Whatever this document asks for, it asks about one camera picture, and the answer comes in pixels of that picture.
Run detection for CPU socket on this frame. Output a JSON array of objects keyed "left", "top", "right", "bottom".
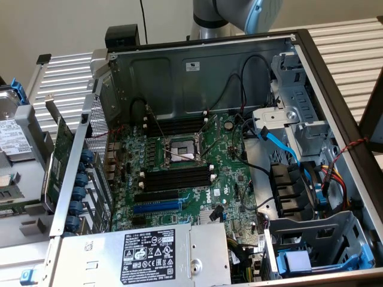
[{"left": 160, "top": 132, "right": 209, "bottom": 169}]

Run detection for black disk wire plug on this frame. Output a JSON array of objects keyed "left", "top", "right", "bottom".
[{"left": 208, "top": 204, "right": 226, "bottom": 222}]

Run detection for green RAM stick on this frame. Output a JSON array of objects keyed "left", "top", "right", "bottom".
[{"left": 0, "top": 187, "right": 25, "bottom": 207}]

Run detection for thin black wire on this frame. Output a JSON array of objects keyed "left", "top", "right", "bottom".
[{"left": 208, "top": 73, "right": 245, "bottom": 116}]

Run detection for green graphics card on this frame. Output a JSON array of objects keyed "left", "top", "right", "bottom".
[{"left": 43, "top": 93, "right": 76, "bottom": 213}]

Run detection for short black looped wire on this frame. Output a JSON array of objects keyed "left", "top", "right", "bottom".
[{"left": 130, "top": 97, "right": 150, "bottom": 120}]

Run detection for blue flat disk wire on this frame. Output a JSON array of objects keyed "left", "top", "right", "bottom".
[{"left": 260, "top": 126, "right": 302, "bottom": 168}]

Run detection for black slat end cap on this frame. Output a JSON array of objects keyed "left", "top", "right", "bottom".
[{"left": 35, "top": 53, "right": 53, "bottom": 66}]

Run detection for long black expansion slot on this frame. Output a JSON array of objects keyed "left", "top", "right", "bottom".
[{"left": 133, "top": 190, "right": 180, "bottom": 203}]

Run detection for black hanging cable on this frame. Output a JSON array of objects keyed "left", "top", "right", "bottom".
[{"left": 139, "top": 0, "right": 150, "bottom": 45}]

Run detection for blue case release latch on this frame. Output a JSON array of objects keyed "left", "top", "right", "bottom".
[{"left": 20, "top": 268, "right": 39, "bottom": 286}]

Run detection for silver hard disk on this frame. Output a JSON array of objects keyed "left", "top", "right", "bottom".
[{"left": 0, "top": 88, "right": 34, "bottom": 164}]

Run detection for RAM slot white latches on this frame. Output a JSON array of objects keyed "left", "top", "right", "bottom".
[
  {"left": 138, "top": 174, "right": 217, "bottom": 193},
  {"left": 139, "top": 163, "right": 215, "bottom": 183},
  {"left": 143, "top": 111, "right": 209, "bottom": 125},
  {"left": 142, "top": 118, "right": 209, "bottom": 132}
]

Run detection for blue disk tray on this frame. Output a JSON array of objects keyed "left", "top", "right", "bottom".
[{"left": 276, "top": 243, "right": 375, "bottom": 276}]

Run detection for grey metal PC case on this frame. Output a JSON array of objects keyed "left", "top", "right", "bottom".
[{"left": 44, "top": 28, "right": 383, "bottom": 287}]

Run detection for yellow black wire bundle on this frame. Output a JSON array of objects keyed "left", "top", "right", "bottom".
[{"left": 226, "top": 236, "right": 262, "bottom": 283}]

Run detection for silver CPU chip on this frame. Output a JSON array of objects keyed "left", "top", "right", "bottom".
[{"left": 0, "top": 173, "right": 15, "bottom": 188}]

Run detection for thin steel locking lever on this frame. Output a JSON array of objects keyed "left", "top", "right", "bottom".
[
  {"left": 166, "top": 149, "right": 207, "bottom": 167},
  {"left": 145, "top": 103, "right": 167, "bottom": 141}
]

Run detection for grey metal disk bay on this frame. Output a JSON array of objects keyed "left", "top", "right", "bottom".
[{"left": 252, "top": 50, "right": 338, "bottom": 159}]

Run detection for blue expansion slot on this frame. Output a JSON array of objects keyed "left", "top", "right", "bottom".
[{"left": 132, "top": 199, "right": 183, "bottom": 215}]

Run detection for thick black wire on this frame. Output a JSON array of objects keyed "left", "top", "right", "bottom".
[{"left": 240, "top": 54, "right": 273, "bottom": 120}]

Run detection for red black twisted wire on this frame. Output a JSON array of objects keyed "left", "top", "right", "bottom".
[
  {"left": 327, "top": 136, "right": 371, "bottom": 170},
  {"left": 89, "top": 124, "right": 125, "bottom": 140}
]

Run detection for silver finned chipset heatsink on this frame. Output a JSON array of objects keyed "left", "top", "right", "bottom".
[{"left": 197, "top": 208, "right": 225, "bottom": 225}]

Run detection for blue plastic disk bracket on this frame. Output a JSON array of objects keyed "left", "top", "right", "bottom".
[{"left": 10, "top": 77, "right": 30, "bottom": 106}]

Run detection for green motherboard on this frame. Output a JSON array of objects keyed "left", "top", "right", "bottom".
[{"left": 103, "top": 112, "right": 266, "bottom": 264}]

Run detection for black curved wire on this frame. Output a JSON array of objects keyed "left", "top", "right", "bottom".
[{"left": 232, "top": 118, "right": 272, "bottom": 177}]

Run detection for grey disk bay large holes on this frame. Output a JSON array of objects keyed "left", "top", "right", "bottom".
[{"left": 265, "top": 210, "right": 377, "bottom": 277}]

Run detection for dark brown panel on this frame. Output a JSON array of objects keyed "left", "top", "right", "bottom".
[{"left": 358, "top": 67, "right": 383, "bottom": 154}]

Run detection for red yellow orange wire bundle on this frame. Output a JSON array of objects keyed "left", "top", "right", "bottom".
[{"left": 320, "top": 164, "right": 351, "bottom": 212}]

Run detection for black box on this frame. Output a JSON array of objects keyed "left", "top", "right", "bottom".
[{"left": 104, "top": 25, "right": 141, "bottom": 51}]

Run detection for silver power supply box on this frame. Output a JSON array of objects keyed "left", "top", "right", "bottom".
[{"left": 44, "top": 222, "right": 233, "bottom": 287}]

